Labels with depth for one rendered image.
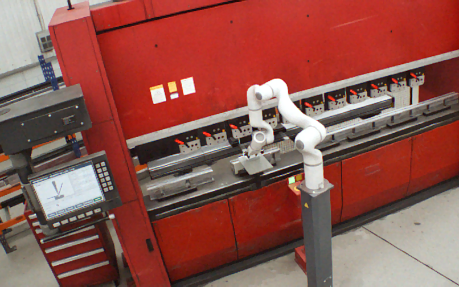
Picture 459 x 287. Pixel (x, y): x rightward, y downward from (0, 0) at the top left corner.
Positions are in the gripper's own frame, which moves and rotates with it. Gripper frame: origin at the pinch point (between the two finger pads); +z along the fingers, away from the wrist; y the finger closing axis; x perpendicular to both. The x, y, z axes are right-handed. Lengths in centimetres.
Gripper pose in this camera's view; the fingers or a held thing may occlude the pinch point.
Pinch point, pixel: (251, 155)
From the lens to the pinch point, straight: 325.7
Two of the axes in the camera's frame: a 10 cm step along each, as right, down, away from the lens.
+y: -9.2, 2.9, -2.6
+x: 3.7, 8.6, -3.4
